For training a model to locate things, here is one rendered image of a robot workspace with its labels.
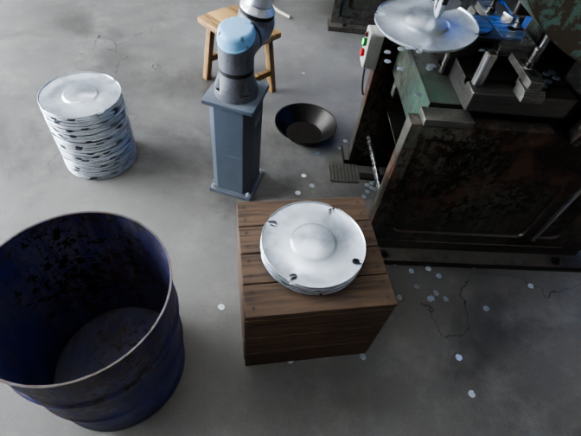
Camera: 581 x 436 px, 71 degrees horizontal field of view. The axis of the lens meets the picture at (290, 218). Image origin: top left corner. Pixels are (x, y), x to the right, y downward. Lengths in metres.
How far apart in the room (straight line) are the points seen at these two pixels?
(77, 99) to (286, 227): 0.97
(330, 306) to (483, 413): 0.66
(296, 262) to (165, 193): 0.84
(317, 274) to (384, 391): 0.50
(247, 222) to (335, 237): 0.26
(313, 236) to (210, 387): 0.56
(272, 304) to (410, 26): 0.84
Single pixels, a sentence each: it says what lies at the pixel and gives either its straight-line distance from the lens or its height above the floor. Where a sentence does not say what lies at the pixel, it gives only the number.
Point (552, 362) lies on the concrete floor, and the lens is 1.72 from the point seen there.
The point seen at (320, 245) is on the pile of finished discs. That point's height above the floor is 0.39.
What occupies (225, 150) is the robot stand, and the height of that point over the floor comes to 0.24.
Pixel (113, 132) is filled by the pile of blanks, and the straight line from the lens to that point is 1.75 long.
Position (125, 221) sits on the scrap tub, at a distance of 1.10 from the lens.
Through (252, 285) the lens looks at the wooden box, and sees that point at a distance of 1.09.
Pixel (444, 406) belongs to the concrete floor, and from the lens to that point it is 1.47.
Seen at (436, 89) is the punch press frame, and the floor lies 0.65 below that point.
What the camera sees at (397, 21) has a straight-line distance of 1.31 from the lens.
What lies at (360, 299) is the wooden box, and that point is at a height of 0.35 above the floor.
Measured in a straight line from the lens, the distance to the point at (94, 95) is 1.76.
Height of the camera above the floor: 1.30
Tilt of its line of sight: 51 degrees down
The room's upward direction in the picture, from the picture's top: 9 degrees clockwise
